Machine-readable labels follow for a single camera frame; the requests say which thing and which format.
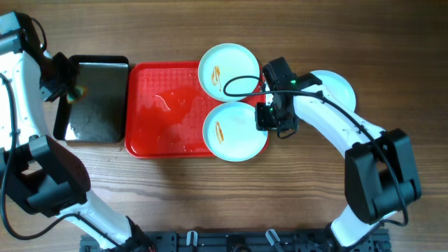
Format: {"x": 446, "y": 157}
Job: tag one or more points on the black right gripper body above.
{"x": 269, "y": 116}

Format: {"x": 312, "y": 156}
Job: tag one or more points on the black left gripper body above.
{"x": 56, "y": 76}

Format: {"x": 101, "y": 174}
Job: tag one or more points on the yellow green sponge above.
{"x": 76, "y": 94}

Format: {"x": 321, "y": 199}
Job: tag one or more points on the white plate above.
{"x": 338, "y": 86}
{"x": 229, "y": 132}
{"x": 224, "y": 62}

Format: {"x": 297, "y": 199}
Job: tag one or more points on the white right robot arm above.
{"x": 381, "y": 177}

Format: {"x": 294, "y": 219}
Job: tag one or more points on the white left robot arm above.
{"x": 37, "y": 173}

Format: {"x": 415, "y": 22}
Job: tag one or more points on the black water tray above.
{"x": 98, "y": 113}

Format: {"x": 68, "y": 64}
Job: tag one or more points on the red plastic tray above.
{"x": 166, "y": 109}

